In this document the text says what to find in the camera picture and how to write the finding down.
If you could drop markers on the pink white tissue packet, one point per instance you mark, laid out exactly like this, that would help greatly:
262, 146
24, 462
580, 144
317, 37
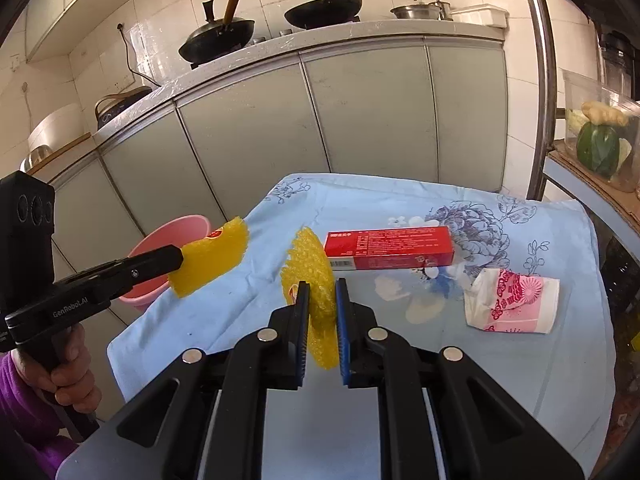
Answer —
515, 300

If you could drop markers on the green pepper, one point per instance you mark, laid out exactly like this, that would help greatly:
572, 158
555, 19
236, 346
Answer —
597, 150

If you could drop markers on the metal shelf rack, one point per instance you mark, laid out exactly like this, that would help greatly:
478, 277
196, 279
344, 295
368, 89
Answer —
545, 85

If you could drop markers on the black blender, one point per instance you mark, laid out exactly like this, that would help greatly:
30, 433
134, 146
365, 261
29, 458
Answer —
616, 65

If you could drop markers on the person's left forearm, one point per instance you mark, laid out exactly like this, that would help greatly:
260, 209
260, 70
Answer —
25, 420

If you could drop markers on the white rectangular container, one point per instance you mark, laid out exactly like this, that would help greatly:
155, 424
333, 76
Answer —
480, 15

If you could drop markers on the yellow foam fruit net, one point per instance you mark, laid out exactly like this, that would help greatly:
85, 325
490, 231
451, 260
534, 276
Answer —
210, 265
320, 260

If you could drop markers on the light blue floral cloth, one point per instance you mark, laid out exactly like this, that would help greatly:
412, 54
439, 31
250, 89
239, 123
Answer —
500, 385

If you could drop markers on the clear plastic container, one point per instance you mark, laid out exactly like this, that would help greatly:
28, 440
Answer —
575, 95

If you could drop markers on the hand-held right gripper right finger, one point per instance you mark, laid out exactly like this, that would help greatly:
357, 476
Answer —
343, 330

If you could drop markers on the upper wall cabinet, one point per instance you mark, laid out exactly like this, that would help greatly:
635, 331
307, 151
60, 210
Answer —
90, 0

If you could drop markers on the small steel pot with lid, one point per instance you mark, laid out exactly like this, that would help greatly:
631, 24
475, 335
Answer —
442, 9

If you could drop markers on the grey kitchen cabinet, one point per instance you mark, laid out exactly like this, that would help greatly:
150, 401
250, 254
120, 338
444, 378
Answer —
350, 120

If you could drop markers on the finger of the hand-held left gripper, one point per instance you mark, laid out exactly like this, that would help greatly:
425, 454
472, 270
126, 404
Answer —
150, 272
125, 261

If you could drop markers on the wide steel pot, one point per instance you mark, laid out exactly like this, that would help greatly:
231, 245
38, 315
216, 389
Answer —
412, 11

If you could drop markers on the cardboard shelf liner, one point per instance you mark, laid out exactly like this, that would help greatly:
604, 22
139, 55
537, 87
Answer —
590, 185

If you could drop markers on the red cardboard box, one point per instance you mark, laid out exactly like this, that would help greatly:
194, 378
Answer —
390, 246

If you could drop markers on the white round appliance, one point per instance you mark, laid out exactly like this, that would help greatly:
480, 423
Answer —
55, 125

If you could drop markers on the ginger root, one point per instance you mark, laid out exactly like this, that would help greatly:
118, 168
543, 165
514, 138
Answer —
605, 112

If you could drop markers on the steel bowl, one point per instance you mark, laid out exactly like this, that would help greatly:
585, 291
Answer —
35, 157

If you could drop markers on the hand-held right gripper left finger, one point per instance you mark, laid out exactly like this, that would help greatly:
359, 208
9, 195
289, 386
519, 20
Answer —
301, 320

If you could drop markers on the person's left hand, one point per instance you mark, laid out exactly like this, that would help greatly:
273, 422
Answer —
67, 365

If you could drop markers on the pale vegetable piece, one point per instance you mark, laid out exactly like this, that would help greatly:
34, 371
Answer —
625, 152

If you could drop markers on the pink plastic basin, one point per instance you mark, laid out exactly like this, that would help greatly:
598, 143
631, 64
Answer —
165, 232

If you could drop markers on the wooden board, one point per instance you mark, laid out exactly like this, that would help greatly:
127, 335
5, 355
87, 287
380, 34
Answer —
60, 152

